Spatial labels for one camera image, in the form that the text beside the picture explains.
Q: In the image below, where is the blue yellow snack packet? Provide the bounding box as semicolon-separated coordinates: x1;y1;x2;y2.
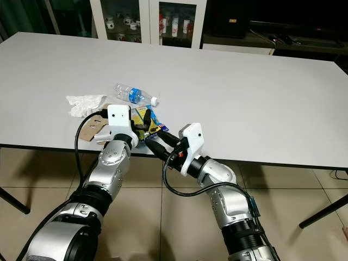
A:
130;105;170;144

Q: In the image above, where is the black television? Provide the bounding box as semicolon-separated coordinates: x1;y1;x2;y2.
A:
247;0;348;31

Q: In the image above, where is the black floor cable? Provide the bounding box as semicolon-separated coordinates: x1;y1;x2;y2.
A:
328;168;348;181

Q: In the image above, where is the white low cabinet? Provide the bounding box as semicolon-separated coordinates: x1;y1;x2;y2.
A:
201;42;276;55

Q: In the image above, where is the clear plastic water bottle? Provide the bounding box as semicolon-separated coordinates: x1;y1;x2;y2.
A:
114;83;160;107

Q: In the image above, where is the black table leg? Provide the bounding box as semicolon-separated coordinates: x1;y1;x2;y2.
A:
0;187;31;215
299;202;348;229

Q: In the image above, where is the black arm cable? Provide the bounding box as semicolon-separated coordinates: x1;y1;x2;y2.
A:
77;111;110;183
163;159;257;219

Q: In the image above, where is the black speaker box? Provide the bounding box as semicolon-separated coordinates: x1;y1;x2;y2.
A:
212;0;249;39

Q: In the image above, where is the white glass door cabinet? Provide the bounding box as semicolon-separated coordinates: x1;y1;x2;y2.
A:
90;0;208;50

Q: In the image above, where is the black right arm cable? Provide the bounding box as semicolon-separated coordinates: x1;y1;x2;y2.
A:
163;159;257;219

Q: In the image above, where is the dark green curtain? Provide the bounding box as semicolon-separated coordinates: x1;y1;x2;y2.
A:
0;0;56;40

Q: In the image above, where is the brown cardboard piece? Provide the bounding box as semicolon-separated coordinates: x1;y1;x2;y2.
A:
78;103;115;141

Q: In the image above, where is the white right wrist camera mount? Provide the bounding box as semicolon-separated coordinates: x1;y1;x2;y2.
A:
176;123;205;178

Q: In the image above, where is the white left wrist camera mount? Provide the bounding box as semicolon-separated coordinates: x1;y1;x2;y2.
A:
95;103;140;145

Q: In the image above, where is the crumpled white tissue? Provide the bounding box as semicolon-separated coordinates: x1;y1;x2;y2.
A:
66;95;107;118

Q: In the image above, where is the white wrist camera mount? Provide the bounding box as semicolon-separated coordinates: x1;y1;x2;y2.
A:
95;103;140;145
176;123;205;178

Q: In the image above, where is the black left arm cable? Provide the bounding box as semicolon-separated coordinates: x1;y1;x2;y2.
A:
77;111;110;183

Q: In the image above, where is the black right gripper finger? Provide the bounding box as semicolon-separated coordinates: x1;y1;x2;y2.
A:
151;140;178;164
160;130;184;147

